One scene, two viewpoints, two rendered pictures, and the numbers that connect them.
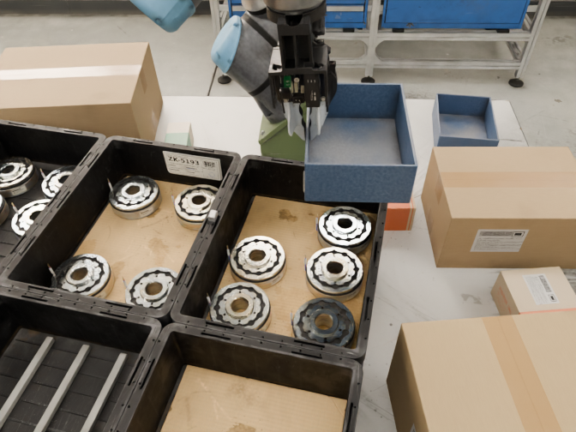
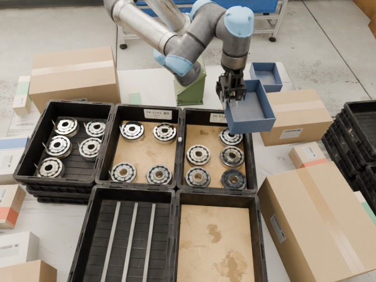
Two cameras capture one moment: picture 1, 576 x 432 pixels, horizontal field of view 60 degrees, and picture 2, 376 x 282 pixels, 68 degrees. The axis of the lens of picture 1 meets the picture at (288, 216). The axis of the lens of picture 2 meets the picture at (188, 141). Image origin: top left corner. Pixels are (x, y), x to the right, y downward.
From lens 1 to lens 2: 0.39 m
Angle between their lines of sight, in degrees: 12
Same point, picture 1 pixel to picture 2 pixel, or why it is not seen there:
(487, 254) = (286, 139)
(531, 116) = (281, 57)
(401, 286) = not seen: hidden behind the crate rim
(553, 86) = (289, 40)
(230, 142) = (158, 94)
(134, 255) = (141, 159)
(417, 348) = (274, 185)
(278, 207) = (198, 129)
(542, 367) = (319, 186)
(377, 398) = not seen: hidden behind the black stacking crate
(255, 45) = not seen: hidden behind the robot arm
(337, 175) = (245, 124)
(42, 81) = (64, 74)
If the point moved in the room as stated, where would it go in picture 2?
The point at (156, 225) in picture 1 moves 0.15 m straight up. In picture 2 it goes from (146, 144) to (143, 122)
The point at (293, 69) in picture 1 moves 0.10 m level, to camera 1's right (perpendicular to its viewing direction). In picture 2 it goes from (234, 88) to (264, 84)
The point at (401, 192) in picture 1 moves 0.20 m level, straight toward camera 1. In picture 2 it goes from (268, 127) to (273, 178)
